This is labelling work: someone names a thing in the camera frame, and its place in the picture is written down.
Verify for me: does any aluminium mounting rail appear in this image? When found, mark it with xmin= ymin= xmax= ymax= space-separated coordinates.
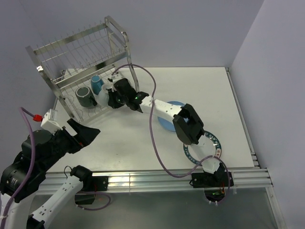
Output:
xmin=30 ymin=167 xmax=274 ymax=195

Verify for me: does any white mug blue handle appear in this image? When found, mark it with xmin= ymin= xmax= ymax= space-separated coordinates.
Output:
xmin=91 ymin=75 xmax=104 ymax=95

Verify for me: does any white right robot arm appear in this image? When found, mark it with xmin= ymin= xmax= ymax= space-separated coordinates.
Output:
xmin=107 ymin=78 xmax=234 ymax=188

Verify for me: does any light blue plate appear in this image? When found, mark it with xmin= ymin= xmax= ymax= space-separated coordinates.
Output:
xmin=157 ymin=101 xmax=185 ymax=132

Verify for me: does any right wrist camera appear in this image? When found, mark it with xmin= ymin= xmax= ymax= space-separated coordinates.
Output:
xmin=107 ymin=73 xmax=124 ymax=84

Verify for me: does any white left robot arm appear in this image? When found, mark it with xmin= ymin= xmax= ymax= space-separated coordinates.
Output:
xmin=0 ymin=119 xmax=100 ymax=229

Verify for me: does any black mug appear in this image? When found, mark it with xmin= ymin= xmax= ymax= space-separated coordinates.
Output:
xmin=75 ymin=86 xmax=97 ymax=108

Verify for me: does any white plate green rim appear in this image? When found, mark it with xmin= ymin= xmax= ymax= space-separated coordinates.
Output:
xmin=183 ymin=131 xmax=222 ymax=166

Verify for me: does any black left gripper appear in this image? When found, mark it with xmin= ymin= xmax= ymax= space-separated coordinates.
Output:
xmin=40 ymin=117 xmax=100 ymax=170

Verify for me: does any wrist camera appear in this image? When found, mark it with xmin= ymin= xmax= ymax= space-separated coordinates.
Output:
xmin=107 ymin=73 xmax=124 ymax=84
xmin=33 ymin=109 xmax=62 ymax=134

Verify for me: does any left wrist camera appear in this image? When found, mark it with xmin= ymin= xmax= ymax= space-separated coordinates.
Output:
xmin=33 ymin=109 xmax=62 ymax=134

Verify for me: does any stainless steel dish rack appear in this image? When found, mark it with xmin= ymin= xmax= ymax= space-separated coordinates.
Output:
xmin=26 ymin=16 xmax=132 ymax=124

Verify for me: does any light grey cup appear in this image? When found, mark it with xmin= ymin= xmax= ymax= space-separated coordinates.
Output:
xmin=97 ymin=84 xmax=112 ymax=107

